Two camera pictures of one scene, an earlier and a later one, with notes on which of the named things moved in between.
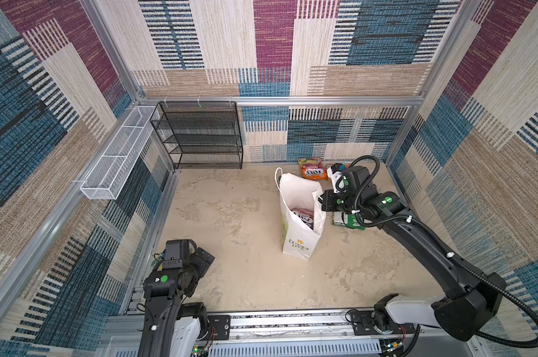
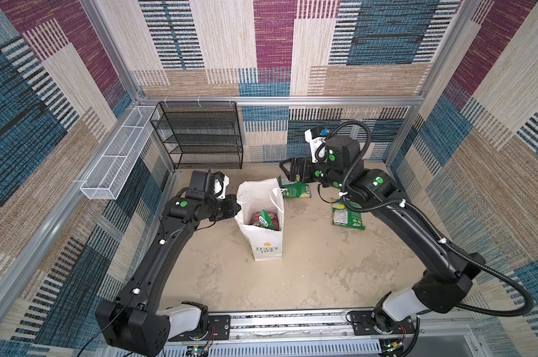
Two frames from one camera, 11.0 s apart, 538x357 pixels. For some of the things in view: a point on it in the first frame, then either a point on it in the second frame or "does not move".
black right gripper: [327, 204] -> [305, 163]
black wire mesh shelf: [202, 135] does not move
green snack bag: [351, 220] does not move
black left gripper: [201, 263] -> [231, 211]
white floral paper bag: [298, 238] -> [267, 195]
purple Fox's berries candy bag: [306, 215] -> [255, 219]
